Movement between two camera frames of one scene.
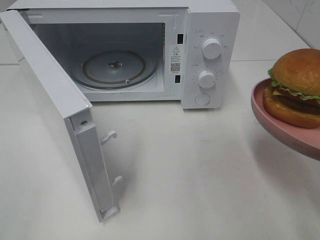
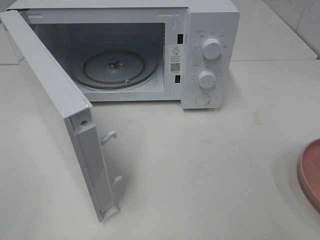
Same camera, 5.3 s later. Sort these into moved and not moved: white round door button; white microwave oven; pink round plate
Moved: pink round plate
Not moved: white round door button; white microwave oven
